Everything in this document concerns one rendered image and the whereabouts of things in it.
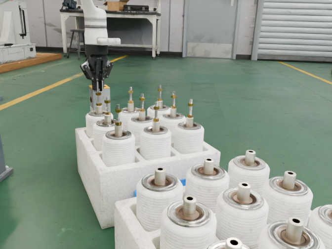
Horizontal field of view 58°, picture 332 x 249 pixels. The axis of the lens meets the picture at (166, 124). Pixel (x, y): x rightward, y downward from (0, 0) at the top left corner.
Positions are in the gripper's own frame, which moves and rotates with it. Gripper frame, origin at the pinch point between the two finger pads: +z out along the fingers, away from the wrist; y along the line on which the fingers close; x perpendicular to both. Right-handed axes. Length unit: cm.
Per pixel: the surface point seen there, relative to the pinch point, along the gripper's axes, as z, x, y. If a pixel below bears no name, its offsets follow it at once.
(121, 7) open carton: -48, -312, -327
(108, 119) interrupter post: 8.5, 11.5, 6.0
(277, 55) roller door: 25, -90, -505
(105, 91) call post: 5.0, -9.2, -11.8
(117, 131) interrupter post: 8.5, 21.4, 12.0
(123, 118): 11.7, 6.4, -5.8
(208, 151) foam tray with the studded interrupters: 17.0, 39.4, -10.3
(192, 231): 10, 60, 34
